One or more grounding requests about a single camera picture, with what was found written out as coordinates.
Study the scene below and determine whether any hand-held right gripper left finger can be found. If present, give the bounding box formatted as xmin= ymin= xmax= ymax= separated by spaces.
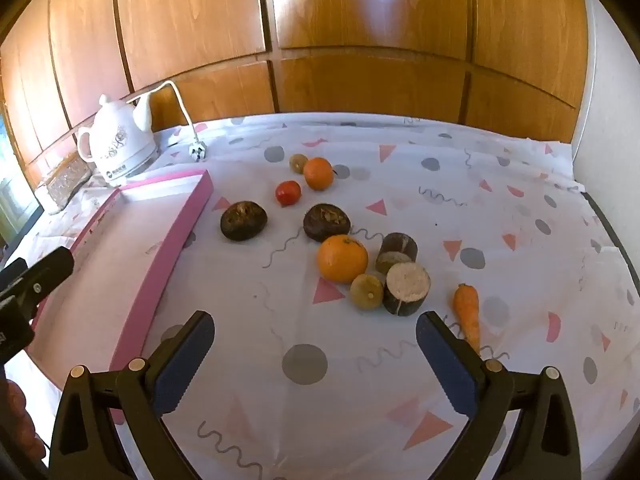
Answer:
xmin=47 ymin=310 xmax=216 ymax=480

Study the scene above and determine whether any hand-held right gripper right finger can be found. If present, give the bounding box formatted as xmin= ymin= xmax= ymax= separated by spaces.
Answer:
xmin=416 ymin=311 xmax=583 ymax=480

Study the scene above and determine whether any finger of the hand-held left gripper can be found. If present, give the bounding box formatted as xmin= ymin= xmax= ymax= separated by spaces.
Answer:
xmin=0 ymin=246 xmax=76 ymax=318

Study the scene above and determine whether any pink shallow box tray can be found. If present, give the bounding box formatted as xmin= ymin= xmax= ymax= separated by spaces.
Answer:
xmin=27 ymin=169 xmax=215 ymax=423

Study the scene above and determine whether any orange carrot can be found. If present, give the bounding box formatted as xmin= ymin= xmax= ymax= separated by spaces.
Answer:
xmin=453 ymin=283 xmax=482 ymax=353

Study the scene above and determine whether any dark cylindrical piece white cut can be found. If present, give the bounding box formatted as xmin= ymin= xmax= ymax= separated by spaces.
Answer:
xmin=382 ymin=261 xmax=432 ymax=317

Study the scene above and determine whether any small greenish brown fruit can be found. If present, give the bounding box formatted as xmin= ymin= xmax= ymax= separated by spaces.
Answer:
xmin=349 ymin=273 xmax=385 ymax=312

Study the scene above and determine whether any large orange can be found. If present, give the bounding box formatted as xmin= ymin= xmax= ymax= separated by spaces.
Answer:
xmin=317 ymin=234 xmax=369 ymax=284

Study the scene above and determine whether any dark brown round fruit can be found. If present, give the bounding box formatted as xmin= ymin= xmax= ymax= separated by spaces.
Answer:
xmin=220 ymin=200 xmax=268 ymax=242
xmin=303 ymin=203 xmax=351 ymax=243

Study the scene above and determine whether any person's left hand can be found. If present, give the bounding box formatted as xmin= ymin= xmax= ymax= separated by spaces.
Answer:
xmin=0 ymin=379 xmax=47 ymax=466

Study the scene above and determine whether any glittery tissue box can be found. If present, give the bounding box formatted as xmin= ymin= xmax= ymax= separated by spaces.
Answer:
xmin=34 ymin=152 xmax=93 ymax=211

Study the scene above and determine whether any short dark piece greenish cut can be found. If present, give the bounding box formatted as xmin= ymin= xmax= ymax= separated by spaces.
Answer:
xmin=375 ymin=251 xmax=414 ymax=277

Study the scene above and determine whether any white patterned tablecloth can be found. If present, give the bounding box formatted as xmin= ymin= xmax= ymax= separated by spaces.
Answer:
xmin=0 ymin=112 xmax=640 ymax=480

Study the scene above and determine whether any dark cylindrical vegetable piece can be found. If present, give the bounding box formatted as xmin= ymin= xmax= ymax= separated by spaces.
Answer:
xmin=381 ymin=232 xmax=419 ymax=263

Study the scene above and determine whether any white ceramic electric kettle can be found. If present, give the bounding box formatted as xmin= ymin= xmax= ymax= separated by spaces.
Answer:
xmin=76 ymin=94 xmax=159 ymax=183

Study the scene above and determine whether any red tomato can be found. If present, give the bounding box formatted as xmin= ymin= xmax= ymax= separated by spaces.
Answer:
xmin=275 ymin=180 xmax=302 ymax=207

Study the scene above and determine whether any small orange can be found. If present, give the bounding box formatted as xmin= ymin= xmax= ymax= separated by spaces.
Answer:
xmin=303 ymin=157 xmax=335 ymax=191

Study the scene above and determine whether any wooden panelled cabinet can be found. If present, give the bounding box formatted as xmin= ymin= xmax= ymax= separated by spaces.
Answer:
xmin=0 ymin=0 xmax=591 ymax=196

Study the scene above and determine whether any white power cord with plug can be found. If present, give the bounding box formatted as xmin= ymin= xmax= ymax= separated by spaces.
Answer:
xmin=131 ymin=80 xmax=208 ymax=163

